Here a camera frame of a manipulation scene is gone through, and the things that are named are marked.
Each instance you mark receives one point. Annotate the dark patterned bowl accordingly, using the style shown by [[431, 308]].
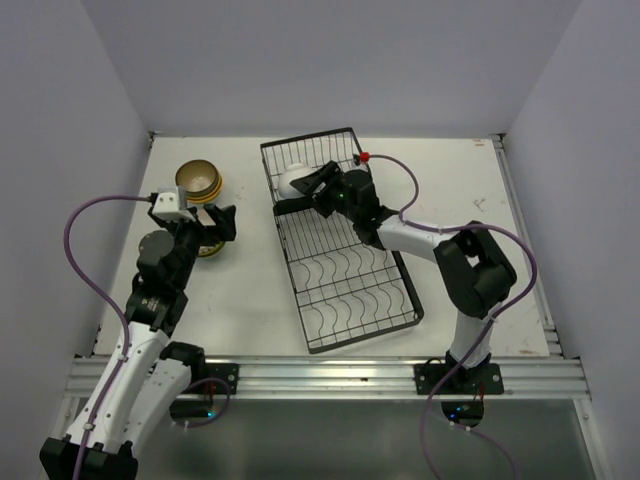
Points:
[[198, 177]]

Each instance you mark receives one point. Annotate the lime yellow bowl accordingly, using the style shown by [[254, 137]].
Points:
[[209, 251]]

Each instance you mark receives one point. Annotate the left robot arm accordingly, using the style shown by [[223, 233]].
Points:
[[147, 370]]

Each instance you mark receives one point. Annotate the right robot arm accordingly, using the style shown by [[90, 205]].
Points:
[[475, 271]]

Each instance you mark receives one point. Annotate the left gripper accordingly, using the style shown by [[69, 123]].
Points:
[[222, 230]]

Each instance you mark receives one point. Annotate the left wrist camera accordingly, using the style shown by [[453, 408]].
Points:
[[169, 205]]

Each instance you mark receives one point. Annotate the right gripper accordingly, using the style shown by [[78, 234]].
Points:
[[308, 184]]

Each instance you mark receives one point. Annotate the orange yellow bowl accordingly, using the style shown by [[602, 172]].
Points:
[[202, 200]]

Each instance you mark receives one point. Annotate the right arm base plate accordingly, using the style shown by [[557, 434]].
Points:
[[460, 377]]

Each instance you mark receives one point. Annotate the aluminium mounting rail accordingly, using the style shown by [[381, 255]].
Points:
[[394, 378]]

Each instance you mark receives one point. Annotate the black wire dish rack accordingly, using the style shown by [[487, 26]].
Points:
[[345, 292]]

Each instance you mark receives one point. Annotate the white ceramic bowl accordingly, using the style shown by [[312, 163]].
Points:
[[291, 173]]

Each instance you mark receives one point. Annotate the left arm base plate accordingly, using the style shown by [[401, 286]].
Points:
[[229, 373]]

